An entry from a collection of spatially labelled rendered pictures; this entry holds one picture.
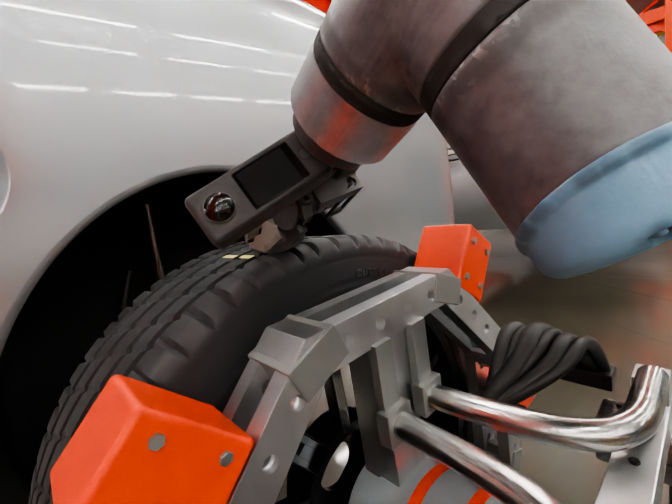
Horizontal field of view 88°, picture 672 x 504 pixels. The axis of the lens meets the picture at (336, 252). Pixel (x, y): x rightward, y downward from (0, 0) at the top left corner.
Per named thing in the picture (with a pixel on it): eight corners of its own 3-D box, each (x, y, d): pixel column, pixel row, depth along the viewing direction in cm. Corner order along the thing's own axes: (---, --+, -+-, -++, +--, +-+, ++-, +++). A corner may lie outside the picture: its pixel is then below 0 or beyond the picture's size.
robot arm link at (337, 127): (367, 137, 21) (281, 18, 22) (330, 184, 25) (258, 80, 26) (441, 117, 26) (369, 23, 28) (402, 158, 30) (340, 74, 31)
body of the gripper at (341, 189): (338, 217, 40) (403, 148, 30) (279, 244, 35) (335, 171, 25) (302, 165, 41) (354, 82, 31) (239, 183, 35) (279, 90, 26)
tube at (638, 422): (484, 351, 49) (477, 279, 48) (672, 393, 35) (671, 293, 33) (412, 416, 38) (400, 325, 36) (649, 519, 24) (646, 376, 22)
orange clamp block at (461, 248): (433, 297, 53) (445, 243, 56) (483, 303, 48) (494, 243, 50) (408, 282, 49) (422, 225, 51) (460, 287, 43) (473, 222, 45)
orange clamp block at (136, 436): (214, 405, 30) (112, 370, 25) (261, 442, 24) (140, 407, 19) (169, 492, 28) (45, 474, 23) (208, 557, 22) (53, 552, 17)
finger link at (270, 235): (294, 252, 46) (324, 217, 39) (257, 270, 42) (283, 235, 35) (281, 233, 46) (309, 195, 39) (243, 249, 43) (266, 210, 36)
